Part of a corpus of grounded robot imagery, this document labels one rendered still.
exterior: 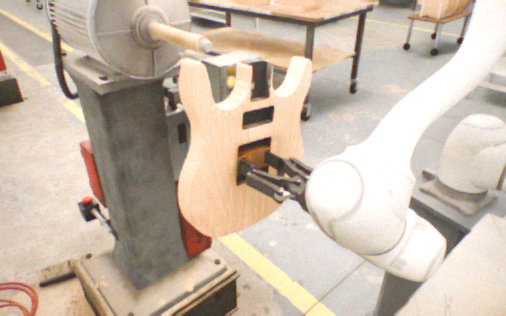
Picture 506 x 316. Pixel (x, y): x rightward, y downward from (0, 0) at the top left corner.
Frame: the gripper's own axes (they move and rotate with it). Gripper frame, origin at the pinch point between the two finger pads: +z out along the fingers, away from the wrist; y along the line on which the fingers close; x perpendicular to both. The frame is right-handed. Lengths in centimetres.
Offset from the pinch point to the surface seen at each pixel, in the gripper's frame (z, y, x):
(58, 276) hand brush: 101, -25, -96
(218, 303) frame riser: 34, 18, -86
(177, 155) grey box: 50, 10, -22
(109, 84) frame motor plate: 38.3, -16.0, 10.4
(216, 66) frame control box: 31.3, 12.2, 13.6
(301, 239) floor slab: 45, 84, -91
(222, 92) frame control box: 29.7, 13.5, 6.3
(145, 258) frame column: 48, -6, -58
